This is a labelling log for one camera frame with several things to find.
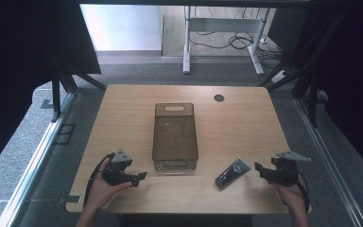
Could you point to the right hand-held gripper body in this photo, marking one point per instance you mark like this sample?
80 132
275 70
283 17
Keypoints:
282 170

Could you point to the brown transparent plastic basket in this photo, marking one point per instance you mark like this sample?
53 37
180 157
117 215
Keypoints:
175 136

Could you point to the black curtain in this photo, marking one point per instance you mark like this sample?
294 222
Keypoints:
346 72
28 75

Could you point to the person's left hand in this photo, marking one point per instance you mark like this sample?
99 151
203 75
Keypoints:
102 189

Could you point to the black table grommet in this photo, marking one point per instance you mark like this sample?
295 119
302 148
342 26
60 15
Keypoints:
219 98

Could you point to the grey squeeze tube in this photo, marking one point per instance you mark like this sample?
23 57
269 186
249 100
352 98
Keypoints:
232 173

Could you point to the aluminium floor rail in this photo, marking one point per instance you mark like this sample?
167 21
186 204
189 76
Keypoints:
34 160
327 160

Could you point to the white metal desk frame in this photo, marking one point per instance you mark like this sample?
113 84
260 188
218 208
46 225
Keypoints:
223 31

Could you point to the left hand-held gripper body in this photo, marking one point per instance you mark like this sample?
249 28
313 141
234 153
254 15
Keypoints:
117 170

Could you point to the black metal stand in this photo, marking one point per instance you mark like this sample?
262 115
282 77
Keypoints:
66 78
299 75

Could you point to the person's right hand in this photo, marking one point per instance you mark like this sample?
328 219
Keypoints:
291 194

